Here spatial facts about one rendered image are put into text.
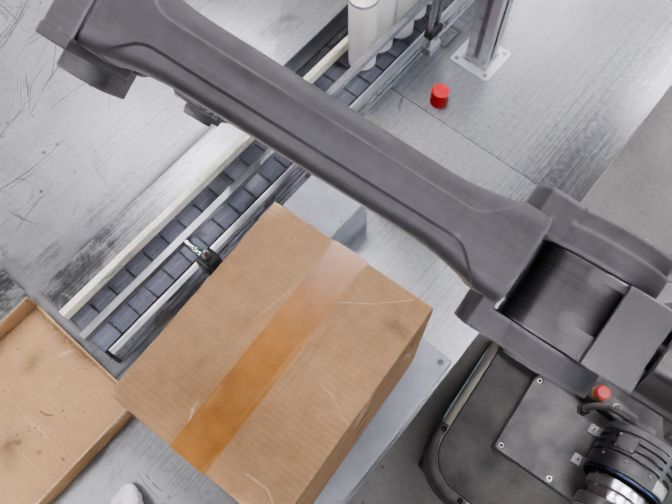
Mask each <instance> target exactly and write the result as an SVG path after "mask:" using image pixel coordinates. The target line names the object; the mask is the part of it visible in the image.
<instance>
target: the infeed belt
mask: <svg viewBox="0 0 672 504"><path fill-rule="evenodd" d="M430 12H431V6H427V8H426V14H425V16H424V17H423V18H422V19H421V20H419V21H416V22H414V27H413V33H412V35H411V36H410V37H409V38H407V39H405V40H395V39H393V45H392V48H391V49H390V51H388V52H387V53H385V54H379V55H378V54H377V55H376V64H375V66H374V67H373V68H372V69H371V70H370V71H367V72H359V73H358V74H357V75H356V76H355V77H354V78H353V79H352V80H351V81H350V82H349V83H348V84H347V85H346V86H345V87H344V88H343V89H342V90H341V91H340V92H339V93H338V94H337V95H336V96H335V97H334V98H335V99H337V100H338V101H340V102H342V103H343V104H345V105H346V106H348V107H349V106H350V105H351V104H352V103H353V102H354V101H355V100H356V99H357V98H358V97H359V96H360V95H361V94H362V93H363V92H364V91H365V90H366V89H367V88H368V87H369V86H370V85H371V84H372V83H373V82H374V81H375V80H376V79H377V78H378V77H379V76H380V75H381V74H382V73H383V72H384V71H385V70H386V69H387V68H388V67H389V66H390V65H391V64H392V63H393V62H394V61H395V60H396V59H397V58H398V57H399V56H400V55H401V54H402V53H403V52H404V51H405V50H406V49H407V48H408V47H409V46H410V45H411V44H412V43H413V42H414V41H415V40H416V39H417V38H418V37H419V36H420V35H421V34H422V33H423V32H424V31H425V30H426V29H427V28H428V25H429V18H430ZM349 68H350V66H349V63H348V50H347V51H346V52H345V53H344V54H343V55H341V56H340V57H339V58H338V59H337V60H336V61H335V62H334V63H333V64H332V65H331V66H330V67H329V68H328V69H327V70H326V71H325V72H324V73H323V75H321V76H320V77H319V78H318V79H317V80H316V81H315V82H314V83H313V85H315V86H316V87H318V88H319V89H321V90H322V91H324V92H326V91H327V90H328V89H329V88H330V87H331V86H332V85H333V84H334V83H335V82H336V81H337V80H338V79H339V78H340V77H341V76H342V75H343V74H344V73H345V72H346V71H347V70H348V69H349ZM254 144H255V145H254ZM267 149H268V147H267V146H265V145H264V144H262V143H260V142H259V141H257V140H254V141H253V142H252V143H251V144H250V145H249V146H247V147H246V148H245V149H244V150H243V151H242V152H241V153H240V154H239V155H238V156H237V157H238V158H239V159H238V158H237V157H236V158H235V159H234V160H233V161H232V162H231V163H230V164H229V165H228V166H227V167H226V168H225V169H224V170H223V171H222V172H223V173H224V174H223V173H222V172H221V173H220V174H219V175H218V176H216V177H215V178H214V179H213V180H212V181H211V182H210V183H209V184H208V185H207V188H208V189H207V188H206V187H205V188H204V189H203V190H202V191H201V192H200V193H199V194H198V195H197V196H196V197H195V198H194V199H193V200H192V201H191V203H192V204H193V205H192V204H191V203H189V204H188V205H187V206H185V207H184V208H183V209H182V210H181V211H180V212H179V213H178V214H177V215H176V216H175V219H176V220H177V221H176V220H175V219H174V218H173V219H172V220H171V221H170V222H169V223H168V224H167V225H166V226H165V227H164V228H163V229H162V230H161V231H160V232H159V233H158V234H159V235H160V236H161V237H160V236H158V235H156V236H154V237H153V238H152V239H151V240H150V241H149V242H148V243H147V244H146V245H145V246H144V247H143V248H142V249H141V251H143V252H144V253H142V252H141V251H139V252H138V253H137V254H136V255H135V256H134V257H133V258H132V259H131V260H130V261H129V262H128V263H127V264H126V265H125V266H124V267H125V268H126V269H127V270H125V269H124V268H123V267H122V268H121V269H120V270H119V271H118V272H117V273H116V274H115V275H114V276H113V277H112V278H111V279H110V280H109V281H108V282H107V283H106V284H107V285H108V286H109V287H107V286H106V285H104V286H103V287H102V288H101V289H100V290H99V291H98V292H97V293H96V294H95V295H94V296H92V297H91V298H90V299H89V300H88V302H89V303H91V305H90V304H89V303H88V302H86V303H85V304H84V305H83V306H82V307H81V308H80V309H79V310H78V311H77V312H76V313H75V314H74V315H73V316H72V317H71V318H70V320H71V321H72V322H73V323H74V324H75V325H76V326H78V327H79V328H80V329H81V330H82V331H83V330H84V329H85V328H86V327H87V326H88V325H89V324H90V323H91V322H92V321H93V320H94V319H95V318H96V317H97V316H98V315H99V314H100V313H101V312H102V311H103V310H104V309H105V308H106V307H107V306H108V305H109V304H110V303H111V302H112V301H113V300H114V299H115V298H116V297H117V296H118V295H119V294H120V293H121V292H122V291H123V290H124V289H126V288H127V287H128V286H129V285H130V284H131V283H132V282H133V281H134V280H135V279H136V278H137V277H138V276H139V275H140V274H141V273H142V272H143V271H144V270H145V269H146V268H147V267H148V266H149V265H150V264H151V263H152V262H153V261H154V260H155V259H156V258H157V257H158V256H159V255H160V254H161V253H162V252H163V251H164V250H165V249H166V248H167V247H168V246H169V245H170V244H171V243H172V242H173V241H174V240H175V239H176V238H177V237H178V236H179V235H180V234H181V233H183V232H184V231H185V230H186V229H187V228H188V227H189V226H190V225H191V224H192V223H193V222H194V221H195V220H196V219H197V218H198V217H199V216H200V215H201V214H202V213H203V212H204V211H205V210H206V209H207V208H208V207H209V206H210V205H211V204H212V203H213V202H214V201H215V200H216V199H217V198H218V197H219V196H220V195H221V194H222V193H223V192H224V191H225V190H226V189H227V188H228V187H229V186H230V185H231V184H232V183H233V182H234V181H235V180H236V179H237V178H238V177H240V176H241V175H242V174H243V173H244V172H245V171H246V170H247V169H248V168H249V167H250V166H251V165H252V164H253V163H254V162H255V161H256V160H257V159H258V158H259V157H260V156H261V155H262V154H263V153H264V152H265V151H266V150H267ZM292 164H293V163H292V162H291V161H289V160H288V159H286V158H284V157H283V156H281V155H280V154H278V153H277V154H276V155H275V156H274V157H273V158H272V159H271V160H270V161H269V162H268V163H267V164H266V165H265V166H264V167H263V168H262V169H261V170H260V171H259V172H258V173H257V174H256V175H255V176H254V177H253V178H252V179H251V180H250V181H249V182H248V183H247V184H246V185H245V186H244V187H243V188H242V189H241V190H240V191H239V192H238V193H237V194H236V195H235V196H234V197H233V198H232V199H231V200H230V201H229V202H228V203H227V204H226V205H225V206H224V207H223V208H222V209H221V210H220V211H219V212H218V213H217V214H216V215H215V216H214V217H213V218H212V219H211V220H210V221H209V222H208V223H207V224H206V225H205V226H204V227H203V228H202V229H201V230H200V231H199V232H198V233H197V234H196V235H195V236H194V237H193V238H192V239H191V240H190V241H191V242H193V243H194V244H195V245H196V246H198V247H199V248H200V249H201V250H202V249H206V248H207V247H209V248H210V247H211V246H212V245H213V244H214V243H215V242H216V241H217V240H218V239H219V238H220V237H221V236H222V235H223V234H224V233H225V232H226V231H227V230H228V229H229V228H230V227H231V226H232V225H233V224H234V223H235V222H236V221H237V220H238V219H239V217H240V216H241V215H242V214H243V213H244V212H245V211H246V210H247V209H248V208H249V207H250V206H251V205H252V204H253V203H254V202H255V201H256V200H257V199H258V198H259V197H260V196H261V195H262V194H263V193H264V192H265V191H266V190H267V189H268V188H269V187H270V186H271V185H272V184H273V183H274V182H275V181H276V180H277V179H278V178H279V177H280V176H281V175H282V174H283V173H284V172H285V171H286V170H287V169H288V168H289V167H290V166H291V165H292ZM196 258H197V256H196V255H195V254H194V253H193V252H191V251H190V250H189V249H188V248H187V247H185V246H184V247H183V248H182V249H181V250H180V251H179V252H178V253H177V254H176V255H175V256H174V257H173V258H172V259H171V260H170V261H169V262H168V263H167V264H166V265H165V266H164V267H162V268H161V269H160V270H159V271H158V272H157V273H156V274H155V275H154V276H153V277H152V278H151V279H150V280H149V281H148V282H147V283H146V284H145V285H144V286H143V287H142V288H141V289H140V290H139V291H138V292H137V293H136V294H135V295H134V296H133V297H132V298H131V299H130V300H129V301H128V302H127V303H126V304H125V305H124V306H123V307H122V308H121V309H120V310H119V311H118V312H117V313H116V314H115V315H114V316H113V317H112V318H111V319H110V320H109V321H108V322H107V323H106V324H105V325H104V326H103V327H102V328H101V329H100V330H99V331H98V332H97V333H96V334H95V335H94V336H93V337H92V338H91V340H92V341H93V342H94V343H96V344H97V345H98V346H99V347H100V348H101V349H102V350H103V351H104V352H106V351H107V350H109V349H110V348H111V347H112V346H113V345H114V344H115V343H116V342H117V341H118V340H119V339H120V338H121V337H122V336H123V335H124V334H125V333H126V332H127V331H128V330H129V329H130V328H131V327H132V326H133V325H134V324H135V322H136V321H137V320H138V319H139V318H140V317H141V316H142V315H143V314H144V313H145V312H146V311H147V310H148V309H149V308H150V307H151V306H152V305H153V304H154V303H155V302H156V301H157V300H158V299H159V298H160V297H161V296H162V295H163V294H164V293H165V292H166V291H167V290H168V289H169V288H170V287H171V286H172V285H173V284H174V283H175V282H176V281H177V280H178V279H179V278H180V277H181V276H182V275H183V274H184V273H185V272H186V271H187V270H188V269H189V268H190V267H191V266H192V265H193V264H194V263H195V262H196Z"/></svg>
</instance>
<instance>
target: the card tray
mask: <svg viewBox="0 0 672 504"><path fill-rule="evenodd" d="M118 382H119V381H117V380H116V379H115V378H114V377H113V376H112V375H111V374H110V373H109V372H108V371H107V370H106V369H105V368H104V367H103V366H102V365H101V364H100V363H99V362H98V361H97V360H95V359H94V358H93V357H92V356H91V355H90V354H89V353H88V352H87V351H86V350H85V349H84V348H83V347H82V346H81V345H80V344H79V343H78V342H77V341H76V340H74V339H73V338H72V337H71V336H70V335H69V334H68V333H67V332H66V331H65V330H64V329H63V328H62V327H61V326H60V325H59V324H58V323H57V322H56V321H55V320H53V319H52V318H51V317H50V316H49V315H48V314H47V313H46V312H45V311H44V310H43V309H42V308H41V307H40V306H39V305H38V304H36V303H35V302H33V301H32V300H31V299H29V298H28V297H25V298H24V299H23V300H22V301H21V302H20V303H19V304H18V305H17V306H16V307H15V308H13V309H12V310H11V311H10V312H9V313H8V314H7V315H6V316H5V317H4V318H3V319H2V320H1V321H0V504H51V503H52V502H53V501H54V500H55V499H56V498H57V497H58V496H59V495H60V494H61V492H62V491H63V490H64V489H65V488H66V487H67V486H68V485H69V484H70V483H71V482H72V481H73V480H74V479H75V478H76V476H77V475H78V474H79V473H80V472H81V471H82V470H83V469H84V468H85V467H86V466H87V465H88V464H89V463H90V462H91V461H92V459H93V458H94V457H95V456H96V455H97V454H98V453H99V452H100V451H101V450H102V449H103V448H104V447H105V446H106V445H107V443H108V442H109V441H110V440H111V439H112V438H113V437H114V436H115V435H116V434H117V433H118V432H119V431H120V430H121V429H122V427H123V426H124V425H125V424H126V423H127V422H128V421H129V420H130V419H131V418H132V417H133V416H134V415H133V414H132V413H130V412H129V411H128V410H127V409H126V408H124V407H123V406H122V405H121V404H120V403H119V402H117V401H116V400H115V399H114V398H113V397H111V396H110V394H109V393H110V391H111V390H112V389H113V387H114V386H115V385H116V384H117V383H118Z"/></svg>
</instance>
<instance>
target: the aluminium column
mask: <svg viewBox="0 0 672 504"><path fill-rule="evenodd" d="M512 3H513V0H479V2H478V6H477V11H476V15H475V19H474V23H473V27H472V31H471V35H470V39H469V43H468V47H467V51H466V55H465V58H467V59H468V60H470V61H472V62H473V63H475V64H477V65H478V66H480V67H481V68H485V67H486V66H487V64H488V63H489V62H490V61H491V60H492V59H493V58H494V57H495V56H496V54H497V51H498V48H499V45H500V41H501V38H502V35H503V32H504V29H505V25H506V22H507V19H508V16H509V13H510V9H511V6H512Z"/></svg>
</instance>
